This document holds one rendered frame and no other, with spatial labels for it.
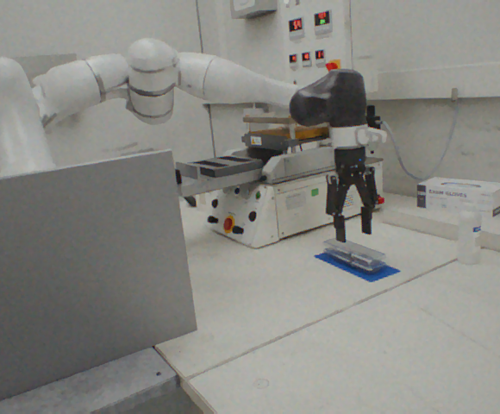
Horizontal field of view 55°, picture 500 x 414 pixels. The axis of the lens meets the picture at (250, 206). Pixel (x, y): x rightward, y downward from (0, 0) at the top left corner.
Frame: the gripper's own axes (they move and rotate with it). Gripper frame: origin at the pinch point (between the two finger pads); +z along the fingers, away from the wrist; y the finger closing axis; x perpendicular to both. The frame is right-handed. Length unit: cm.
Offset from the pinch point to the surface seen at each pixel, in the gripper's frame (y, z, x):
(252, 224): 12.5, 3.4, -31.6
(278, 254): 11.7, 9.7, -19.1
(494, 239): -31.3, 6.9, 16.9
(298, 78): -24, -37, -55
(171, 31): -29, -71, -191
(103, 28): 11, -73, -188
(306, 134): -12.1, -19.8, -35.5
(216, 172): 21.0, -14.0, -33.5
